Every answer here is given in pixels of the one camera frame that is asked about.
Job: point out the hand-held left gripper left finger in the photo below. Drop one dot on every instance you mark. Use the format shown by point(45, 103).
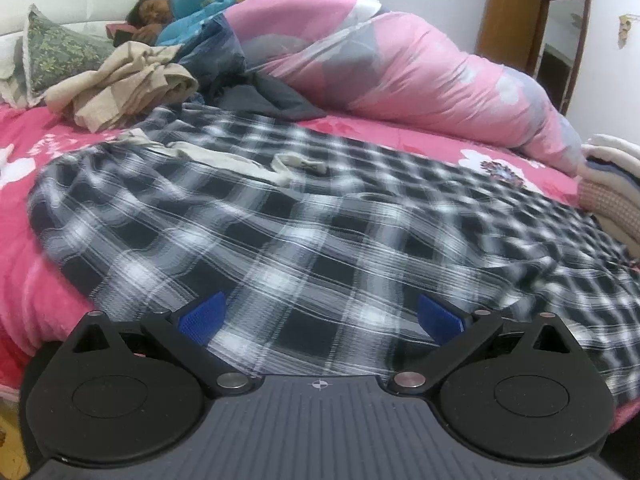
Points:
point(202, 316)

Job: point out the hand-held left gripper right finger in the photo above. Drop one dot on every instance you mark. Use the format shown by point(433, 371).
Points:
point(440, 317)

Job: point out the black white plaid shirt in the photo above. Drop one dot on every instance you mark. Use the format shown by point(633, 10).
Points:
point(310, 240)

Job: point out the stack of folded clothes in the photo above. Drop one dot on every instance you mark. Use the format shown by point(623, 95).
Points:
point(612, 195)

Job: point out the beige crumpled clothes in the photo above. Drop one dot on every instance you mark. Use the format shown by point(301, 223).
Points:
point(125, 85)

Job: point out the pink floral bed sheet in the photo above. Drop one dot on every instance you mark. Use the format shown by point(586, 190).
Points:
point(30, 270)

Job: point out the dark grey garment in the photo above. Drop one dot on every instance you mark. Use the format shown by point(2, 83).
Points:
point(270, 97)

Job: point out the pink floral quilt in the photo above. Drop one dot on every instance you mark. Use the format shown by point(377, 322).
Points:
point(425, 75)

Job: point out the dark blue garment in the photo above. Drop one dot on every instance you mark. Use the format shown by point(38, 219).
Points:
point(215, 55)

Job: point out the green patterned pillow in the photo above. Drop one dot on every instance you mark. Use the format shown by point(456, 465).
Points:
point(55, 52)

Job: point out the brown wooden door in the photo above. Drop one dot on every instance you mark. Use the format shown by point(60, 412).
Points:
point(510, 15)

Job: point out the white cloth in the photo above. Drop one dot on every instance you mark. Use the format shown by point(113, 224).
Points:
point(10, 60)

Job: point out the wall sticker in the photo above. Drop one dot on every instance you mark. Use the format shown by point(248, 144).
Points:
point(624, 27)

